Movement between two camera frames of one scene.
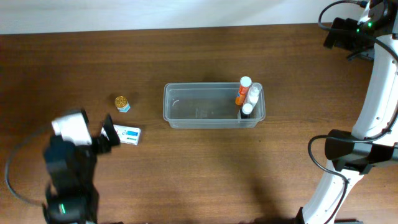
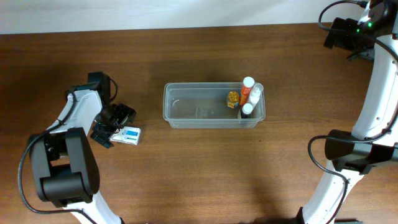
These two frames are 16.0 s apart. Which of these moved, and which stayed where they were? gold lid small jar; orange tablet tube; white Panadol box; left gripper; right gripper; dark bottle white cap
Moved: gold lid small jar; orange tablet tube; left gripper
Stayed: dark bottle white cap; right gripper; white Panadol box
